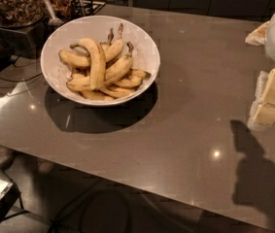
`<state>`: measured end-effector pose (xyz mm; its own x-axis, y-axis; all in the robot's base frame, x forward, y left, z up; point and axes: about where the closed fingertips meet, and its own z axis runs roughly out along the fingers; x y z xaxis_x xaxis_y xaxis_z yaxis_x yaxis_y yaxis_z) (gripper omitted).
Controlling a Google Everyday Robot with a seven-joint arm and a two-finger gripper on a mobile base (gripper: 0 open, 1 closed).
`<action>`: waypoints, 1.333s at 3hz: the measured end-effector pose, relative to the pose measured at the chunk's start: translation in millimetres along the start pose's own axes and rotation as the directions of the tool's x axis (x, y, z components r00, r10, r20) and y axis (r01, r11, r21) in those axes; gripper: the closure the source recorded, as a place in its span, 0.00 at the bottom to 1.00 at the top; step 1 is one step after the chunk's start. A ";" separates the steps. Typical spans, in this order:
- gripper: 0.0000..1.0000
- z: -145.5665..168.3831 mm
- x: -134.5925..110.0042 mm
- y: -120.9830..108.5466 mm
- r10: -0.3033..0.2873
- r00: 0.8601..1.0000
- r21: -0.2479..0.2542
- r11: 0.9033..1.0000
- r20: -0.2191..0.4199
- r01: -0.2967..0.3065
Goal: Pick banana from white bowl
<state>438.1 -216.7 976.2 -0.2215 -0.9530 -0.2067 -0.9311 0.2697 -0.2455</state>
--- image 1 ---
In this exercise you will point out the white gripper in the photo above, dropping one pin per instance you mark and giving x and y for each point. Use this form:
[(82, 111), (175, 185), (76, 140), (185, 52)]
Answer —
[(262, 114)]

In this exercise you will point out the long curved top banana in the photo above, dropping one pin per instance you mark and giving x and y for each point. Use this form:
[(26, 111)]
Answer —
[(97, 62)]

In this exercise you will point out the white ceramic bowl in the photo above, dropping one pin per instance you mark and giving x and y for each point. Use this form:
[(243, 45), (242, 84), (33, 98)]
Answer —
[(145, 55)]

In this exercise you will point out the right small spotted banana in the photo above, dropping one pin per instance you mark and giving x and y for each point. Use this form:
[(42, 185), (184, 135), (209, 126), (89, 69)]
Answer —
[(133, 78)]

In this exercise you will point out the large middle banana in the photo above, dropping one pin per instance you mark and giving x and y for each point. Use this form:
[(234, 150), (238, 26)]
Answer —
[(113, 74)]

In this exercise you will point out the lower right banana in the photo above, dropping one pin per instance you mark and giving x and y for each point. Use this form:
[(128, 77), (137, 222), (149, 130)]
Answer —
[(117, 91)]

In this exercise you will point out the upper stemmed banana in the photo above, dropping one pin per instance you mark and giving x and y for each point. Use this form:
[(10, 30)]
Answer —
[(111, 47)]

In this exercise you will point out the bottom banana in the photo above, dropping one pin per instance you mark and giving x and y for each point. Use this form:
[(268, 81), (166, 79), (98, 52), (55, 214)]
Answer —
[(95, 95)]

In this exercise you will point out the left short banana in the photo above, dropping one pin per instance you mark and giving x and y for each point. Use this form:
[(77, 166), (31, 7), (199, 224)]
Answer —
[(73, 59)]

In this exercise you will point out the dark tray with food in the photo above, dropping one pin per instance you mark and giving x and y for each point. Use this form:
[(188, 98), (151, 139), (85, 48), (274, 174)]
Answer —
[(71, 9)]

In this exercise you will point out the white spoon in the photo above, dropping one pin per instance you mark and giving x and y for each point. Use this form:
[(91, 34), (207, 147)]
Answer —
[(54, 21)]

